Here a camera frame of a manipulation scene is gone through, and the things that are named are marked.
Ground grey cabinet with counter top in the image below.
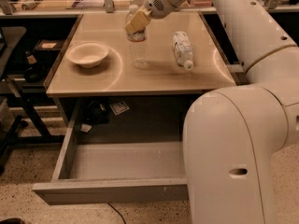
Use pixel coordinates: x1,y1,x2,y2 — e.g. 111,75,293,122
45,12,235,120

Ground grey open drawer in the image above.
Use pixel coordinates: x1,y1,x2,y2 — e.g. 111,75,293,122
33,110,188,204

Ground white paper card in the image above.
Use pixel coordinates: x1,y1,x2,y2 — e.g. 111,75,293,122
109,101,130,115

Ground pink stacked trays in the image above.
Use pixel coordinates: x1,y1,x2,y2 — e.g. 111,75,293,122
188,0,212,7

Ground black floor cable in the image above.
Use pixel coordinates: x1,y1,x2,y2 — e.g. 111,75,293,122
107,203,128,224

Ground black side table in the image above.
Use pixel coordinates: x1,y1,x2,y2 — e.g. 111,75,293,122
0,26,64,174

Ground white labelled bottle lying down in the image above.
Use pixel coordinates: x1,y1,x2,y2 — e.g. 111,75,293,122
172,31,194,71

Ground clear plastic water bottle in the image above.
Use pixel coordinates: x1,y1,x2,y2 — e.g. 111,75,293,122
124,4,150,69

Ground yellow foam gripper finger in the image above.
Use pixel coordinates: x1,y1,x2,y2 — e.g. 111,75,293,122
125,9,151,35

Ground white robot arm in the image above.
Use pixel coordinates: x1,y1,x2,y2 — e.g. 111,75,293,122
126,0,299,224

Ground white paper bowl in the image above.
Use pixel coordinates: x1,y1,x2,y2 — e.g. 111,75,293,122
66,42,109,68

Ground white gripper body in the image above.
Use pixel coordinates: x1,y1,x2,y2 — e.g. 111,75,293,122
143,0,177,19

